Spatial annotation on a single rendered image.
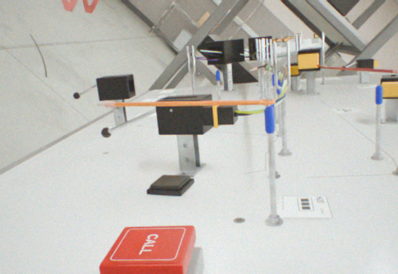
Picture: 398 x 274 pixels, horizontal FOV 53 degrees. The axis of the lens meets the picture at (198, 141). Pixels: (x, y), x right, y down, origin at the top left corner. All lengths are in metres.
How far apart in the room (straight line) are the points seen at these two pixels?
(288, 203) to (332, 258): 0.10
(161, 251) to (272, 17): 7.85
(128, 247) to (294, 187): 0.21
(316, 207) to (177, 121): 0.18
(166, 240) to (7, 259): 0.15
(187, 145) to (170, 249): 0.24
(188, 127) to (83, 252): 0.19
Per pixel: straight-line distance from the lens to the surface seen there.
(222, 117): 0.45
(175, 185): 0.42
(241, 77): 1.45
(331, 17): 1.41
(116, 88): 0.79
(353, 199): 0.40
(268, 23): 8.04
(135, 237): 0.27
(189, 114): 0.45
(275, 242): 0.32
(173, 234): 0.27
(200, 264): 0.28
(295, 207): 0.38
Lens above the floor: 1.23
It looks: 16 degrees down
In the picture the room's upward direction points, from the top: 43 degrees clockwise
